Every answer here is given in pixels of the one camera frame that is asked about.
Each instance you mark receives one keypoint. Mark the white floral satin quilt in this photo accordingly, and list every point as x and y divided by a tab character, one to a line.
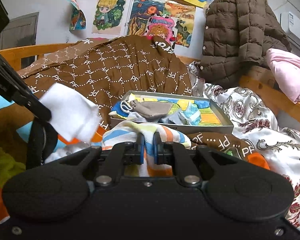
256	124

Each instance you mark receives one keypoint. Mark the white cloth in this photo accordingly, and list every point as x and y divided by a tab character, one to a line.
72	115

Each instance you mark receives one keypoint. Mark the curled colourful paper drawing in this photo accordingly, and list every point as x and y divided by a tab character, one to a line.
78	21

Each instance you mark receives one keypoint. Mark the grey tray with painting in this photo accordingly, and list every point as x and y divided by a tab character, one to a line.
213	119

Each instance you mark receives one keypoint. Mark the colourful block bedsheet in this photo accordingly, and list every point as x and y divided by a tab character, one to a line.
15	126

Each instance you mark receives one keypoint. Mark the brown puffer jacket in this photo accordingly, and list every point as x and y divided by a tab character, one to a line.
237	35

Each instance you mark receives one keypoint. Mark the pink folded blanket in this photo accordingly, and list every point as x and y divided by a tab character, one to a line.
285	67

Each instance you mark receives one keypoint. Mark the blond child drawing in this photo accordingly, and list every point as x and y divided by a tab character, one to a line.
108	17

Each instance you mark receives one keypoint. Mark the white air conditioner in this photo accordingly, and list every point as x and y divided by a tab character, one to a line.
290	23

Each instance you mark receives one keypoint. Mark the black cat sock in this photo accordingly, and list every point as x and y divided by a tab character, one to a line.
42	142

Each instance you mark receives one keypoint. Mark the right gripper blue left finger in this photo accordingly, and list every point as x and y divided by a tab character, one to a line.
140	145

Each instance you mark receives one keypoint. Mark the light blue packaged mask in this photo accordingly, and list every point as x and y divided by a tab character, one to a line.
191	115

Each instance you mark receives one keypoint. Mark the grey cloth mask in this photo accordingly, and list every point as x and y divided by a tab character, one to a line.
147	109

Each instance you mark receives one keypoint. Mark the white sock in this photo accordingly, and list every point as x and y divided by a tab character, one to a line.
66	151

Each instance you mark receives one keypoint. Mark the starry night style drawing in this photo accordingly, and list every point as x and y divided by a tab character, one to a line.
141	10

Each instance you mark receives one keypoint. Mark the pink magazine girl drawing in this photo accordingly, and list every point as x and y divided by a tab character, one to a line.
162	26

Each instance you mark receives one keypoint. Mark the striped pastel sock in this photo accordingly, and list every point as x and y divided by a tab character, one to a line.
129	131

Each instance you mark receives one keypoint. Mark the dark grey door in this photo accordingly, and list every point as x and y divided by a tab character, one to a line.
21	31

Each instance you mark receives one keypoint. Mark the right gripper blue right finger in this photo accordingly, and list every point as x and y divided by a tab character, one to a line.
157	144

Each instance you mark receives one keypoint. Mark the brown patterned quilt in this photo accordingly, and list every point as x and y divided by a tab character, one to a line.
105	72

